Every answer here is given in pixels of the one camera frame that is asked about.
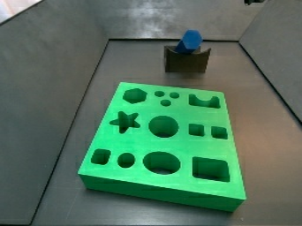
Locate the blue hexagonal prism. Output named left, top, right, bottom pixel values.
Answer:
left=174, top=30, right=202, bottom=54

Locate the green shape sorter block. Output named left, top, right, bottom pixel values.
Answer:
left=77, top=82, right=247, bottom=212

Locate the black curved cradle stand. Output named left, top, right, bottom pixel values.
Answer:
left=164, top=46, right=210, bottom=73

